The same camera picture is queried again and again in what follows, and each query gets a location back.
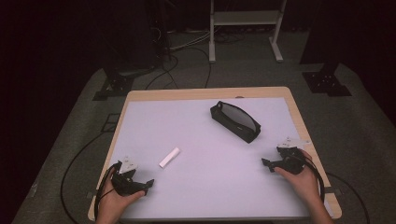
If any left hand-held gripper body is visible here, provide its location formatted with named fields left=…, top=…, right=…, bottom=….
left=111, top=155, right=148, bottom=197

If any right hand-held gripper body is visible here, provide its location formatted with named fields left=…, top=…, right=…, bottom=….
left=275, top=136, right=312, bottom=175

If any white eraser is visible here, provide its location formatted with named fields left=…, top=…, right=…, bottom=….
left=158, top=147, right=181, bottom=170

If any black pencil case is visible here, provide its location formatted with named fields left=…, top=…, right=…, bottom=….
left=209, top=100, right=262, bottom=145

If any person's left hand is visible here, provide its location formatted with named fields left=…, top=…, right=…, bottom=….
left=98, top=166, right=147, bottom=219

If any person's right hand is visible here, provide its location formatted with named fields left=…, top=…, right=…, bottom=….
left=274, top=148, right=322, bottom=203

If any white table mat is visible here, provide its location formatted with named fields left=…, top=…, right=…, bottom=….
left=106, top=97, right=334, bottom=220

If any black stand base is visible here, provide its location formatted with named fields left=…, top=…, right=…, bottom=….
left=92, top=67, right=135, bottom=102
left=301, top=62, right=353, bottom=98

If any wooden table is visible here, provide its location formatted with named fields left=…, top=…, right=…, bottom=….
left=87, top=86, right=343, bottom=223

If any white metal stand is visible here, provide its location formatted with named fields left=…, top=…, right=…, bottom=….
left=208, top=0, right=288, bottom=64

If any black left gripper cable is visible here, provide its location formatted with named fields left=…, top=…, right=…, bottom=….
left=93, top=161, right=123, bottom=220

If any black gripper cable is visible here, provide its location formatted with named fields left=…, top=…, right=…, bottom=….
left=93, top=161, right=123, bottom=220
left=292, top=150, right=327, bottom=203

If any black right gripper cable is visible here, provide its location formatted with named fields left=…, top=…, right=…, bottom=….
left=292, top=150, right=327, bottom=203

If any black floor cable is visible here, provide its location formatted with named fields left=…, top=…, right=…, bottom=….
left=60, top=131, right=108, bottom=224
left=325, top=172, right=372, bottom=224
left=144, top=46, right=213, bottom=91

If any black square floor frame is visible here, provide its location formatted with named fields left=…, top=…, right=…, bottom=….
left=100, top=113, right=121, bottom=133

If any white cable bundle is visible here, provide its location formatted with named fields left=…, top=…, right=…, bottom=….
left=167, top=28, right=213, bottom=52

